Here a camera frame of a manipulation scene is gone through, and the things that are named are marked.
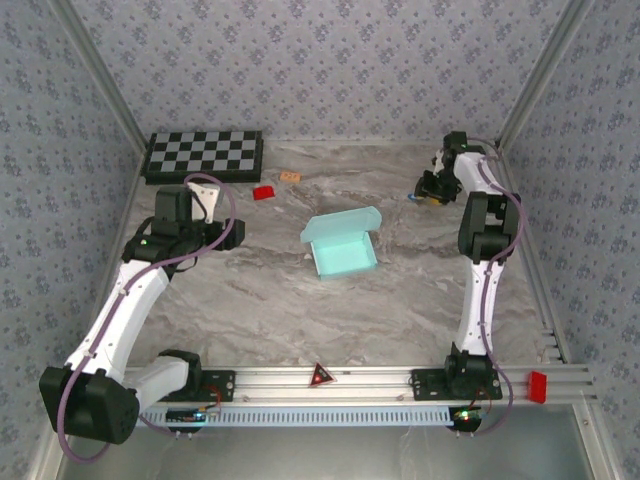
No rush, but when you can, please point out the light blue paper box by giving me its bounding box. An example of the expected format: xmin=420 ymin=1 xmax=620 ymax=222
xmin=299 ymin=207 xmax=382 ymax=283

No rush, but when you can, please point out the black grey chessboard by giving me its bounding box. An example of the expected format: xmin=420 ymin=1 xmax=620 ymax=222
xmin=139 ymin=130 xmax=265 ymax=186

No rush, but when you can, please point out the red black triangle sign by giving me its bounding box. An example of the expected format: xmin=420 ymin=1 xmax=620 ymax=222
xmin=308 ymin=361 xmax=335 ymax=389

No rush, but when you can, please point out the left circuit board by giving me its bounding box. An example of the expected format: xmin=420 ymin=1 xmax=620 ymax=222
xmin=165 ymin=407 xmax=209 ymax=426

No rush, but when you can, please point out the circuit board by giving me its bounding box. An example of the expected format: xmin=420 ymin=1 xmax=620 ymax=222
xmin=165 ymin=407 xmax=209 ymax=426
xmin=448 ymin=405 xmax=489 ymax=431

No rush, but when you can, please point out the right circuit board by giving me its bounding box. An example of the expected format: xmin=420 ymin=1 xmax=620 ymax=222
xmin=448 ymin=405 xmax=489 ymax=431

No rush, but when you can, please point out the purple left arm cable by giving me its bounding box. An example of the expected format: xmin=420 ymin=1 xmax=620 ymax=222
xmin=57 ymin=173 xmax=237 ymax=462

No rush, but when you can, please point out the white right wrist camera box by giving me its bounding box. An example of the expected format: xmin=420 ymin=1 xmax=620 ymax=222
xmin=432 ymin=148 xmax=455 ymax=177

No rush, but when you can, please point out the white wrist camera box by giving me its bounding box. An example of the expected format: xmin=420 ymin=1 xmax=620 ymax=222
xmin=432 ymin=148 xmax=455 ymax=177
xmin=186 ymin=181 xmax=222 ymax=225

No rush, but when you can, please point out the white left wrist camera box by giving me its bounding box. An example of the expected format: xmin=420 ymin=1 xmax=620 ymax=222
xmin=186 ymin=181 xmax=222 ymax=225

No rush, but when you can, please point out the aluminium side rail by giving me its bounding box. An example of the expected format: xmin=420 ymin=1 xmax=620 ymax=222
xmin=489 ymin=142 xmax=571 ymax=364
xmin=77 ymin=144 xmax=151 ymax=366

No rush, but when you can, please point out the aluminium back rail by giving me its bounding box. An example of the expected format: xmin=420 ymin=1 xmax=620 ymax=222
xmin=262 ymin=137 xmax=501 ymax=149

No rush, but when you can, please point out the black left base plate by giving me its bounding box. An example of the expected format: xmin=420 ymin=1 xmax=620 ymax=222
xmin=145 ymin=368 xmax=237 ymax=403

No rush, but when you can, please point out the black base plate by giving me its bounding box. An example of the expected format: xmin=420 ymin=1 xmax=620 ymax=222
xmin=409 ymin=368 xmax=503 ymax=401
xmin=145 ymin=368 xmax=237 ymax=403

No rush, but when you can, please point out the aluminium frame post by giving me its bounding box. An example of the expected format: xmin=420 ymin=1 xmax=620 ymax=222
xmin=48 ymin=0 xmax=151 ymax=156
xmin=497 ymin=0 xmax=599 ymax=151

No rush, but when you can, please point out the aluminium mounting rail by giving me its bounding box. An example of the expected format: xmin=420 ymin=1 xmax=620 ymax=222
xmin=53 ymin=364 xmax=599 ymax=405

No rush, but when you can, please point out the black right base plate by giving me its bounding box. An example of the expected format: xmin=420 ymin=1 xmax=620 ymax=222
xmin=409 ymin=368 xmax=503 ymax=401

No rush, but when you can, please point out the slotted grey cable duct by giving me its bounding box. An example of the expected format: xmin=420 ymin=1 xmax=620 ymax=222
xmin=73 ymin=405 xmax=454 ymax=427

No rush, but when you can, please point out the red block on rail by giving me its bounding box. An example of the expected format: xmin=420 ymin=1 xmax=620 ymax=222
xmin=527 ymin=370 xmax=549 ymax=404

